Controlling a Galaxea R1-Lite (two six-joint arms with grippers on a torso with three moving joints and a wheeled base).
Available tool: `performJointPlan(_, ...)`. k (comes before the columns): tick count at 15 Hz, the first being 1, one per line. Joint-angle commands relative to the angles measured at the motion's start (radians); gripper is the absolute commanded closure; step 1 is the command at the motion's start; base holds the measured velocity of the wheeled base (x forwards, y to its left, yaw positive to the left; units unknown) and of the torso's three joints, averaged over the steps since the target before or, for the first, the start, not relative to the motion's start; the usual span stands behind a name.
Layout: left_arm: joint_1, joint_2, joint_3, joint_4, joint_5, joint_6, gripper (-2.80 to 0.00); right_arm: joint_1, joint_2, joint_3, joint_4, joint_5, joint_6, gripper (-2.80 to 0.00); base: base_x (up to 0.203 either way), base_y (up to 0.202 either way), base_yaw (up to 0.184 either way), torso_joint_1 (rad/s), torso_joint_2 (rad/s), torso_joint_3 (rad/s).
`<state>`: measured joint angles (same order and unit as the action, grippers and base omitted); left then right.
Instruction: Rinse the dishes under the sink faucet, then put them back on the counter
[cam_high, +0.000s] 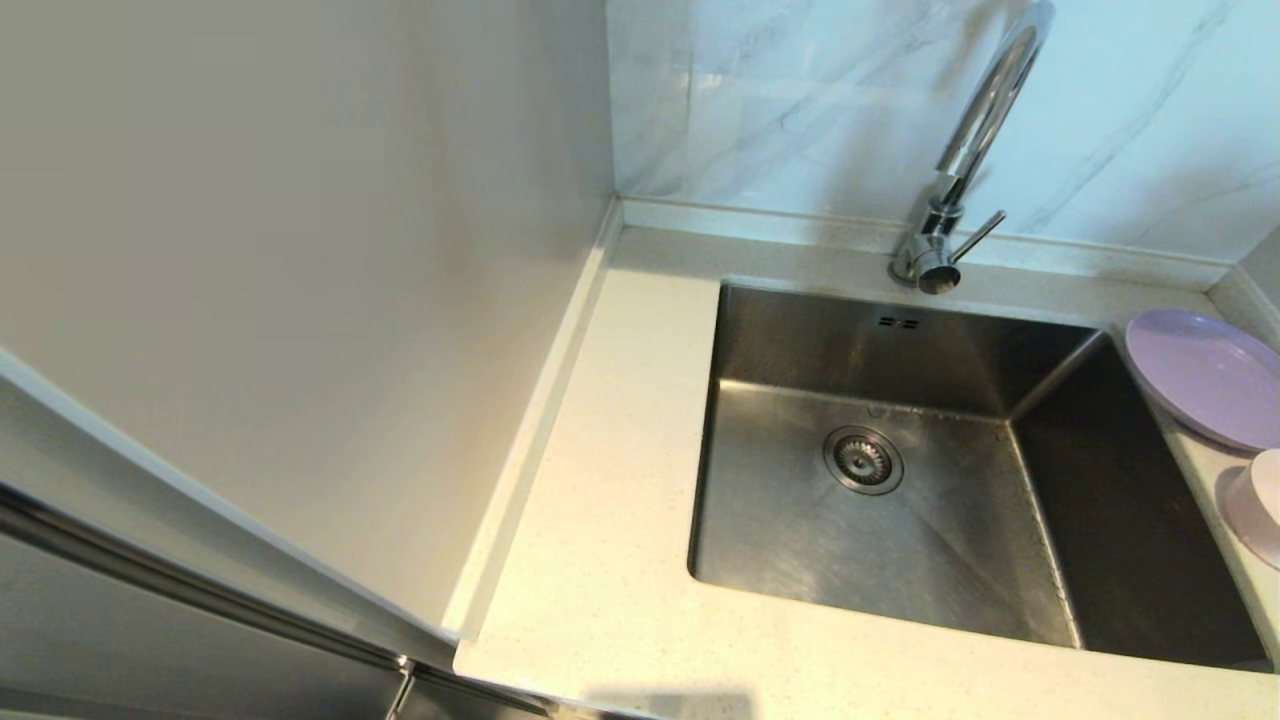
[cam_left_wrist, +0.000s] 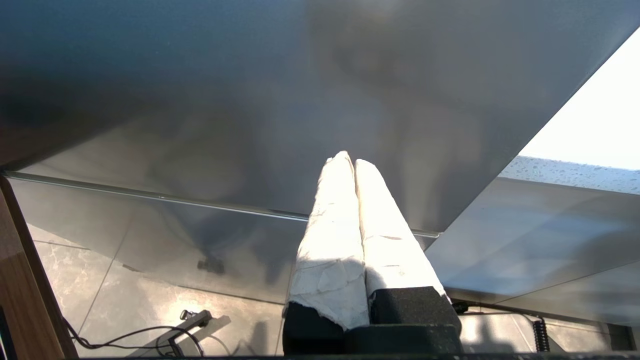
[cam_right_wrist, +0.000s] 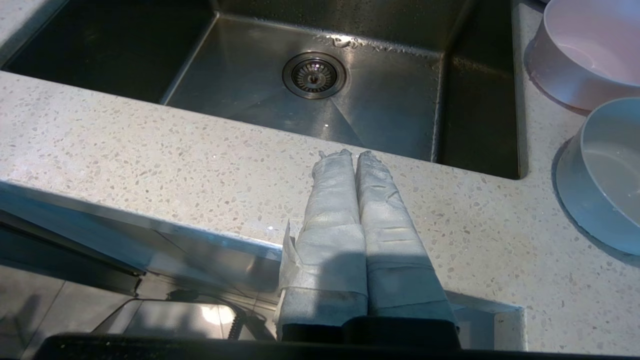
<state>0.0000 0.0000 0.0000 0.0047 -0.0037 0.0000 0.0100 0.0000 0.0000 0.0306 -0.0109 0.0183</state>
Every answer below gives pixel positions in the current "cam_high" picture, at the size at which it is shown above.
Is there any pale pink bowl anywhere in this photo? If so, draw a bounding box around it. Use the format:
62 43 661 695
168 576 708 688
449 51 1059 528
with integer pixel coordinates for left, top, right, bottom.
1225 448 1280 571

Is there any round metal drain strainer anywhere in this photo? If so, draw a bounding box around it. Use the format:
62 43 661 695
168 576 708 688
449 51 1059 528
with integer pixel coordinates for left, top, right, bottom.
823 426 905 497

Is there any white tall cabinet side panel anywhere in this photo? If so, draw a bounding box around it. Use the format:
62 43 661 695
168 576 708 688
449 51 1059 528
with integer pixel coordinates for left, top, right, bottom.
0 0 617 673

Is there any stainless steel appliance door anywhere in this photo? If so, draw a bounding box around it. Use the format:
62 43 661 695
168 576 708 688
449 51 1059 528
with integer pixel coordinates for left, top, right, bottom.
0 485 561 720

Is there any chrome faucet lever handle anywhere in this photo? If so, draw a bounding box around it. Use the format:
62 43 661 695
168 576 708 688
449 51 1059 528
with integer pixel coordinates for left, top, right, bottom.
950 210 1007 265

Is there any lilac purple plate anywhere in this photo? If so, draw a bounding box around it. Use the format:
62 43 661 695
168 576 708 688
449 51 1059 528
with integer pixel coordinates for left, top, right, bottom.
1125 308 1280 453

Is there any chrome gooseneck faucet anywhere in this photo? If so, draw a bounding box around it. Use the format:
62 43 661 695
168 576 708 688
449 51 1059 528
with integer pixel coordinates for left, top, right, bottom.
890 0 1057 296

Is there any stainless steel sink basin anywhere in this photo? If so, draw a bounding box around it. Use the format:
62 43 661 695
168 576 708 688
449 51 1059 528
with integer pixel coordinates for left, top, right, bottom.
688 278 1279 673

